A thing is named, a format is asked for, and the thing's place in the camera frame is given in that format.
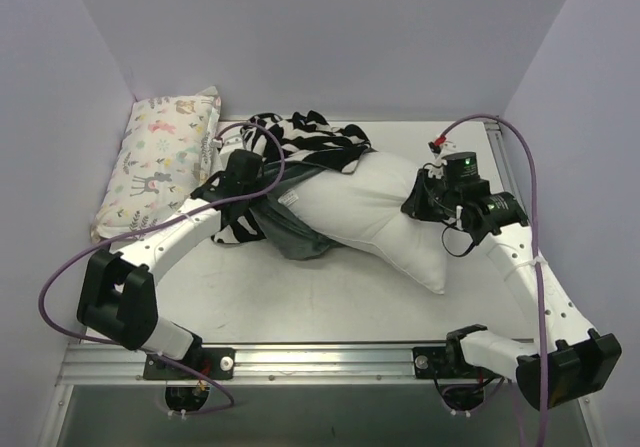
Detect white pillow insert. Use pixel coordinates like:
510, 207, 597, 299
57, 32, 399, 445
279, 151, 447, 295

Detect zebra pillowcase with grey lining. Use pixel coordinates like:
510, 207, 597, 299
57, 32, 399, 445
211, 110, 372, 260

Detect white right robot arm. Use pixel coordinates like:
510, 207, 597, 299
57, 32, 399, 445
402, 152, 622, 409

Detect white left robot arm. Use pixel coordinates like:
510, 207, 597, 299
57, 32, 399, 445
77, 149, 264, 378

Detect floral animal print pillow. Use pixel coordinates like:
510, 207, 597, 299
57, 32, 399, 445
91, 86, 221, 242

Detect thin black cable loop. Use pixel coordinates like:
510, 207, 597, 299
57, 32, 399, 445
441, 221, 481, 258

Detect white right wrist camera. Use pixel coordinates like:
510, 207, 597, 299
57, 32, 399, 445
428, 135, 458, 164

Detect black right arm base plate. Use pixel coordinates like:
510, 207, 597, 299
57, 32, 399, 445
412, 345, 487, 382

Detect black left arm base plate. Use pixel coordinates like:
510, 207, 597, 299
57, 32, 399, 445
142, 346, 236, 381

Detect aluminium front rail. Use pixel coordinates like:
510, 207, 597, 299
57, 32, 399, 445
55, 342, 594, 387

